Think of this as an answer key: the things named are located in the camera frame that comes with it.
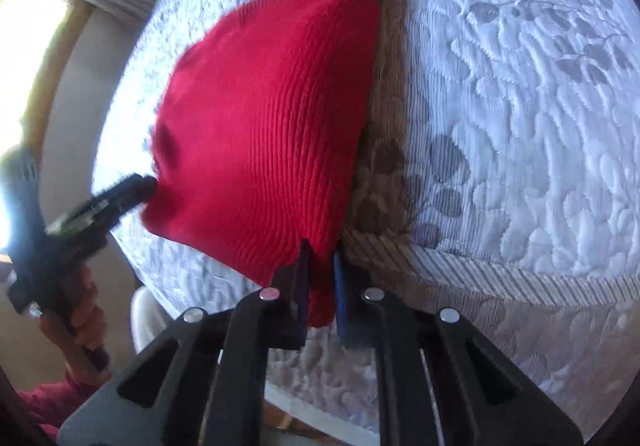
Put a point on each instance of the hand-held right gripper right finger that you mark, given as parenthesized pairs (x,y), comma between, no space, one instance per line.
(343,298)

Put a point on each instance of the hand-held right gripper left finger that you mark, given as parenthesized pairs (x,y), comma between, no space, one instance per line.
(301,288)

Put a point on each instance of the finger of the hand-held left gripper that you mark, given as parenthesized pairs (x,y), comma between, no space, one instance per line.
(132,191)

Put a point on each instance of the red knitted sweater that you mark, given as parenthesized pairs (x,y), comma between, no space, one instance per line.
(260,126)

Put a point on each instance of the person's left forearm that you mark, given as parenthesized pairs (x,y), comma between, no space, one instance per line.
(55,401)

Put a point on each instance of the person's left hand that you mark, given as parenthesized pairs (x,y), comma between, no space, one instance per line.
(85,316)

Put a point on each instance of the white quilted bedspread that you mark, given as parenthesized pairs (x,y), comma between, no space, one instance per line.
(500,126)

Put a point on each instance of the window with wooden frame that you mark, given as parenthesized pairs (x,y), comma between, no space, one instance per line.
(35,76)

